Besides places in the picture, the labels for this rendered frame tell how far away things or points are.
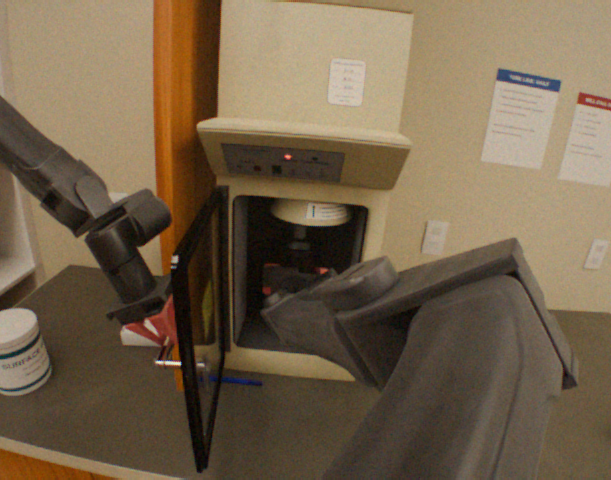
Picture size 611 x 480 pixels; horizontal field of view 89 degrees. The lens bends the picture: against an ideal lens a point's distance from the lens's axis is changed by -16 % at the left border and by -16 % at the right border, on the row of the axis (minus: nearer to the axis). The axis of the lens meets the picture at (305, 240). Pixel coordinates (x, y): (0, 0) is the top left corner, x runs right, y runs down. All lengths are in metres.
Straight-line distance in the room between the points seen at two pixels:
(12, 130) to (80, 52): 0.81
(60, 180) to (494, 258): 0.47
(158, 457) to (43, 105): 1.11
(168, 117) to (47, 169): 0.20
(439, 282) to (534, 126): 1.09
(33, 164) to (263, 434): 0.61
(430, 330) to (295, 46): 0.56
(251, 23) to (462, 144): 0.73
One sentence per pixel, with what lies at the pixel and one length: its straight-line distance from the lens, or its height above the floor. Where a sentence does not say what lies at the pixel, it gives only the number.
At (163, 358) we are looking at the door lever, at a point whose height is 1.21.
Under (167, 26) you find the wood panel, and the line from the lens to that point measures 0.62.
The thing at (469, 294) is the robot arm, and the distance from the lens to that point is 0.17.
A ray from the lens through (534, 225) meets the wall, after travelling 1.35.
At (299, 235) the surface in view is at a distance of 0.79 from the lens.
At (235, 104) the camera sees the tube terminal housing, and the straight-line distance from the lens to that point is 0.67.
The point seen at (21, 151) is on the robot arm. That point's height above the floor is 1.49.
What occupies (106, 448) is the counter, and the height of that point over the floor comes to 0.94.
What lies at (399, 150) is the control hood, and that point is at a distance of 0.56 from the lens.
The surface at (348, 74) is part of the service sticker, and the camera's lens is 0.65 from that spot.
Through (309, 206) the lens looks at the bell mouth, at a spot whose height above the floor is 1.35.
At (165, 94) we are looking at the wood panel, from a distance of 0.61.
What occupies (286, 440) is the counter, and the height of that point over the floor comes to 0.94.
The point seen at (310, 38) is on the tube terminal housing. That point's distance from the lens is 0.66.
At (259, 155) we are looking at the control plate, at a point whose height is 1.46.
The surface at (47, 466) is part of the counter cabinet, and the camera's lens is 0.98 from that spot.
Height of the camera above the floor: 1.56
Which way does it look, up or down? 23 degrees down
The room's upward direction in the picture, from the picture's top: 5 degrees clockwise
